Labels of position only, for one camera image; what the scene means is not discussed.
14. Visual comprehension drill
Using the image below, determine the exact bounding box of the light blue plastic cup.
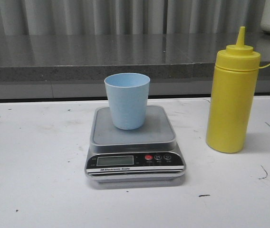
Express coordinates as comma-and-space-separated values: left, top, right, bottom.
104, 73, 150, 130

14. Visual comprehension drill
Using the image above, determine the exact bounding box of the silver electronic kitchen scale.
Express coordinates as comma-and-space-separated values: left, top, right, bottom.
85, 105, 186, 186

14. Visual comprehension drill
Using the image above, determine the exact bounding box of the yellow squeeze bottle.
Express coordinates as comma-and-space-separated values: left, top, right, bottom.
206, 26, 270, 153

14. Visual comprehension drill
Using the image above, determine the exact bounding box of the grey stone counter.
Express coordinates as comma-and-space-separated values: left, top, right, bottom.
0, 32, 270, 100

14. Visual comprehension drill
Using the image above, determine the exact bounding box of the grey pleated curtain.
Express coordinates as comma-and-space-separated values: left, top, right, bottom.
0, 0, 264, 36

